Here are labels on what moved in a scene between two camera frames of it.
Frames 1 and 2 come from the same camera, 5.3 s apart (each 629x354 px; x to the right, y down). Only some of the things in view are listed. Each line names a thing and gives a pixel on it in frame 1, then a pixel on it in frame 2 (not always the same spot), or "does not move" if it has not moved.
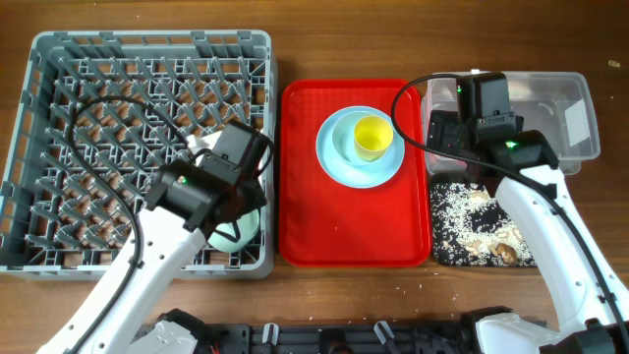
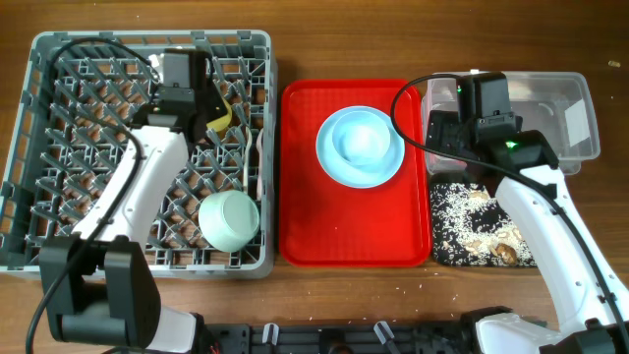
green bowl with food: x=248 y=226 does not move
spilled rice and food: x=470 y=228 does not move
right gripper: x=442 y=128 does not move
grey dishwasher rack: x=58 y=218 does not move
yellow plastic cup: x=372 y=136 -> x=220 y=124
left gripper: x=253 y=197 -> x=217 y=95
